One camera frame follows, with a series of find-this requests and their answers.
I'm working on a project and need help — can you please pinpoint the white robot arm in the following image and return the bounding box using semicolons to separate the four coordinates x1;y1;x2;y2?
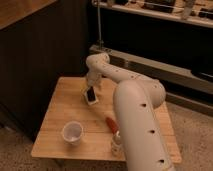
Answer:
84;53;175;171

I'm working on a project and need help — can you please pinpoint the orange carrot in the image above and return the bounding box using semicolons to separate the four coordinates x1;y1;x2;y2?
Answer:
105;117;118;132

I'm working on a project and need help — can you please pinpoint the wooden table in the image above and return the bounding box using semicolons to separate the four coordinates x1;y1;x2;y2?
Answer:
31;77;182;163

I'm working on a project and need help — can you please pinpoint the white paper cup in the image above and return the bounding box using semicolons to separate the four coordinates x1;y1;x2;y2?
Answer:
61;121;83;146

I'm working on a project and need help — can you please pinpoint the dark wooden cabinet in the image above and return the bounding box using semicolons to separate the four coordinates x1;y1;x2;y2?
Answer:
0;0;88;140

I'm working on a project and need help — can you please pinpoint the small clear bottle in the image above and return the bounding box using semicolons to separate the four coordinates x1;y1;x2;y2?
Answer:
111;132;122;156

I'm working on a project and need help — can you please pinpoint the metal shelf rack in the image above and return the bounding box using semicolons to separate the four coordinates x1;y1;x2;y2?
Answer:
90;4;213;116

